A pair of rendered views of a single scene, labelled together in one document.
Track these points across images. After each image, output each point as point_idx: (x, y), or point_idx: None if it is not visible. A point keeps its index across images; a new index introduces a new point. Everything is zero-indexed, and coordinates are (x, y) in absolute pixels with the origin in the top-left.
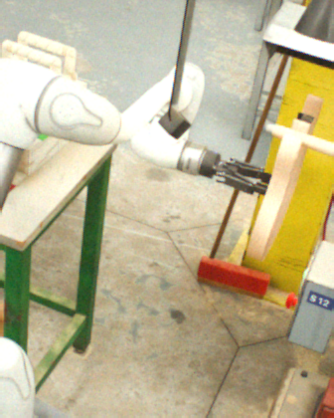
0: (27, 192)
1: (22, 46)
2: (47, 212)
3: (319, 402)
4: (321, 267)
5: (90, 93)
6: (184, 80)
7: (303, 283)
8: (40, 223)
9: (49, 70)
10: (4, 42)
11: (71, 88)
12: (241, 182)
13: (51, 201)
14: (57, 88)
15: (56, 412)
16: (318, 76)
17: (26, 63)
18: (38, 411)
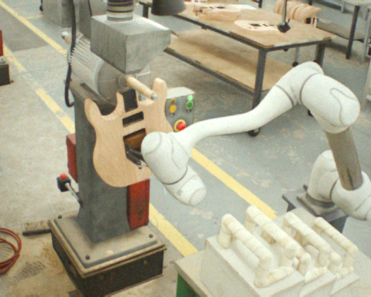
0: None
1: (280, 230)
2: (275, 219)
3: (104, 235)
4: (182, 93)
5: (299, 66)
6: (172, 132)
7: (193, 98)
8: (283, 214)
9: (318, 78)
10: (295, 242)
11: (311, 65)
12: None
13: None
14: (317, 71)
15: (291, 201)
16: None
17: (331, 82)
18: (299, 204)
